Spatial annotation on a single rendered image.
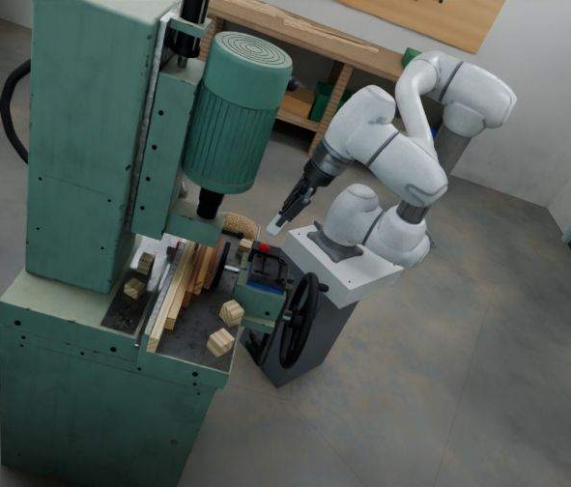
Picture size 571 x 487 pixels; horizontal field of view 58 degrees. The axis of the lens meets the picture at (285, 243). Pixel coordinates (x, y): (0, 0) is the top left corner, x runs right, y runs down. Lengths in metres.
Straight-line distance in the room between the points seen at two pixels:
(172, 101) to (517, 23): 3.87
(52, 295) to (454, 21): 3.81
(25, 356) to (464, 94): 1.40
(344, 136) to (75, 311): 0.78
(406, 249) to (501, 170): 3.40
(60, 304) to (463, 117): 1.22
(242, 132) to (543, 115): 4.17
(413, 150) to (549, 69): 3.84
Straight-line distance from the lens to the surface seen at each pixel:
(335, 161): 1.17
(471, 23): 4.60
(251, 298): 1.34
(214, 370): 1.20
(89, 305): 1.41
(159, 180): 1.21
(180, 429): 1.61
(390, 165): 1.12
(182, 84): 1.10
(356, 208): 1.90
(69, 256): 1.39
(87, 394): 1.58
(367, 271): 2.02
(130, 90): 1.09
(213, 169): 1.15
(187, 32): 1.10
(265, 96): 1.07
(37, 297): 1.42
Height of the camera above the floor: 1.84
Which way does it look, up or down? 36 degrees down
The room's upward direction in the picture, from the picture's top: 23 degrees clockwise
